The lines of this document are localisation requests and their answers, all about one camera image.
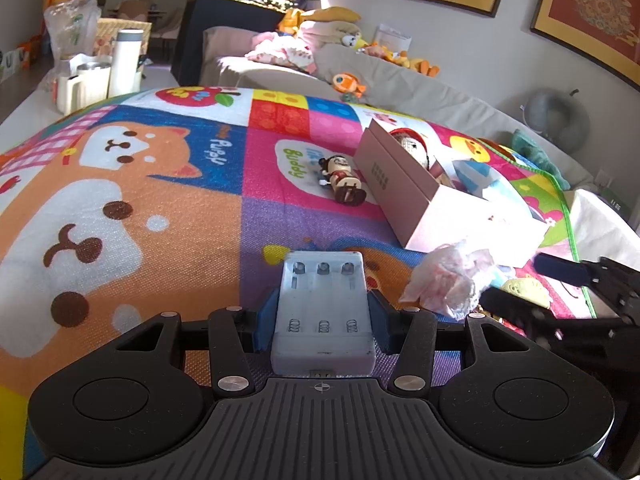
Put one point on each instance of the black fish tank cabinet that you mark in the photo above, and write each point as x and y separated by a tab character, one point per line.
212	29

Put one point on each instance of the pink cardboard box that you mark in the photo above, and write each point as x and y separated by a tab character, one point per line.
425	214

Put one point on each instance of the colourful cartoon play mat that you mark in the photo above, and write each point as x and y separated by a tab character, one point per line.
188	199

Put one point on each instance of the yellow duck plush row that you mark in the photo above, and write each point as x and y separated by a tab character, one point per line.
401	59

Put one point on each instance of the grey neck pillow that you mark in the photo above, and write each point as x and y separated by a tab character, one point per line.
559	117

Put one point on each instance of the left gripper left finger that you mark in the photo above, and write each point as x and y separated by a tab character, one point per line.
233	333

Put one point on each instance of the white battery charger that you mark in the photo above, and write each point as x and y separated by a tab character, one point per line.
323	326

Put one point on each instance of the clear plastic bag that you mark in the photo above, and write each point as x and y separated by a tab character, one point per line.
72	27

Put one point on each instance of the yellow pillow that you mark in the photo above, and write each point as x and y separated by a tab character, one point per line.
330	14

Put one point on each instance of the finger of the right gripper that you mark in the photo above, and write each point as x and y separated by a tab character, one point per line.
590	338
613	283

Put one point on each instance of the teal green cloth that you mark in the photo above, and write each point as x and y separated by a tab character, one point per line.
534	153

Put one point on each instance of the beige sofa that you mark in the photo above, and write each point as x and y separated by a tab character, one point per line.
395	89

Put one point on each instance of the brown wooden figurine toy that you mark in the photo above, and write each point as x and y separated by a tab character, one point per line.
337	174

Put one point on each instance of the crochet doll red hat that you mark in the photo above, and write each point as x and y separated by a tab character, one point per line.
414	144

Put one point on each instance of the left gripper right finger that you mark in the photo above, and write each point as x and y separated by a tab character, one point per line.
410	334

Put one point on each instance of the orange fish plush toy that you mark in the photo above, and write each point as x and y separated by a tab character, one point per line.
348	85

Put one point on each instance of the blue white snack packet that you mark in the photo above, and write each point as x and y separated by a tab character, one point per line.
475	176

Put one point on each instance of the yellow keychain charm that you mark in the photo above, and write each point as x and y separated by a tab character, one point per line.
530	289

